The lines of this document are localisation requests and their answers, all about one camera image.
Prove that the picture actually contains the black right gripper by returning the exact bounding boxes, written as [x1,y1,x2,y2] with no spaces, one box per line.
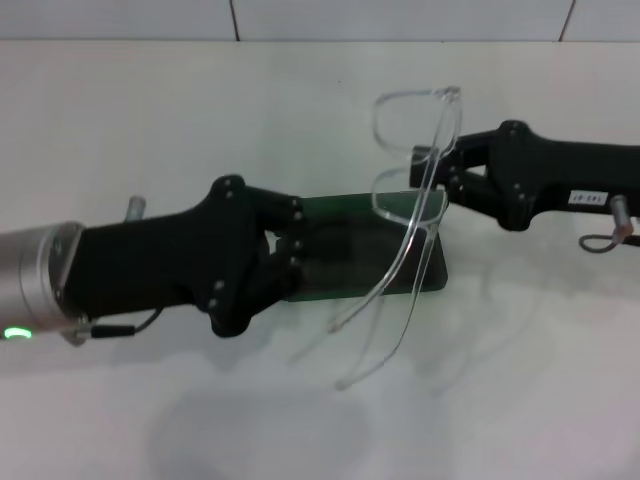
[409,119,640,231]

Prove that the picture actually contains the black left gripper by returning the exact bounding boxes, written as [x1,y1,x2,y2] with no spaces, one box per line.
[62,175,351,337]

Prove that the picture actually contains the clear plastic glasses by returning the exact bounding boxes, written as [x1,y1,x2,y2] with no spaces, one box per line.
[329,85,464,391]

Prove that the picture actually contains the green glasses case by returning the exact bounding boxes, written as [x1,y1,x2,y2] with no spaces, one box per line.
[287,188,449,304]

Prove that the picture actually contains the silver right gripper connector stub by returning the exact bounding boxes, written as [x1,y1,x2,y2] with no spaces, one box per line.
[611,195,634,237]

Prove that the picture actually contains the grey right gripper cable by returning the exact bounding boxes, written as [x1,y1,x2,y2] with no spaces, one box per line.
[578,232,640,254]

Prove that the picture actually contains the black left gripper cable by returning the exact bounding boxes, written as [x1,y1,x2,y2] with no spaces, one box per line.
[74,307,164,342]

